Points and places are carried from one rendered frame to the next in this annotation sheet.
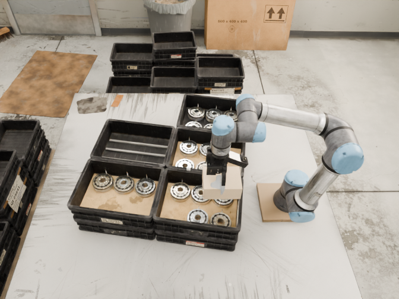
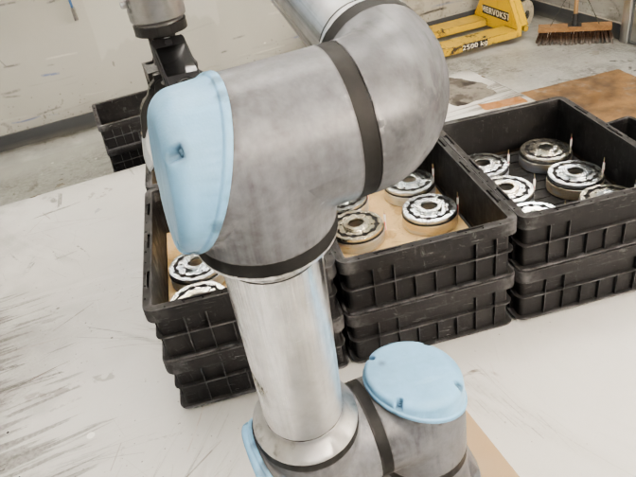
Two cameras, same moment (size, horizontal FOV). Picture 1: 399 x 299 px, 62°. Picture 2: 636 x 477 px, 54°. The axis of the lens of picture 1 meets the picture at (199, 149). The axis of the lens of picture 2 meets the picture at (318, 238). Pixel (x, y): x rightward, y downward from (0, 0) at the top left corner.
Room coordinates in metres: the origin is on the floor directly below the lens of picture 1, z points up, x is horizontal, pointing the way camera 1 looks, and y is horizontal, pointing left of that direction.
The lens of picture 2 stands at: (0.82, -0.97, 1.50)
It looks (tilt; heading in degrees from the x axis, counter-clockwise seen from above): 34 degrees down; 77
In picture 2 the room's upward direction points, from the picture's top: 10 degrees counter-clockwise
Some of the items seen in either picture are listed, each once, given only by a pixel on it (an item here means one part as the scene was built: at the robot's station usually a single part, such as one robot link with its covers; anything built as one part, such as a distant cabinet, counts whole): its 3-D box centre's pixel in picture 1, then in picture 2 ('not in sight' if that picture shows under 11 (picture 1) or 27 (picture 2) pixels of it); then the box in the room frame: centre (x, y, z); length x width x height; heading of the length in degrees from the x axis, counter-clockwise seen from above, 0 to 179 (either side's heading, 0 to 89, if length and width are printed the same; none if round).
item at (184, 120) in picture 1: (212, 120); (542, 177); (1.48, -0.07, 0.87); 0.40 x 0.30 x 0.11; 84
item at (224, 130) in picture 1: (223, 131); not in sight; (0.85, -0.08, 1.40); 0.09 x 0.08 x 0.11; 93
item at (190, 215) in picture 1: (198, 218); (196, 264); (0.81, -0.01, 0.86); 0.10 x 0.10 x 0.01
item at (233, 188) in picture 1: (221, 182); not in sight; (0.86, -0.10, 1.08); 0.16 x 0.12 x 0.07; 94
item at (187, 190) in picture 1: (180, 190); not in sight; (0.96, 0.09, 0.86); 0.10 x 0.10 x 0.01
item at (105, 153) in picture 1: (135, 148); not in sight; (1.22, 0.35, 0.87); 0.40 x 0.30 x 0.11; 84
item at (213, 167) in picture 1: (217, 159); (169, 62); (0.85, -0.07, 1.24); 0.09 x 0.08 x 0.12; 94
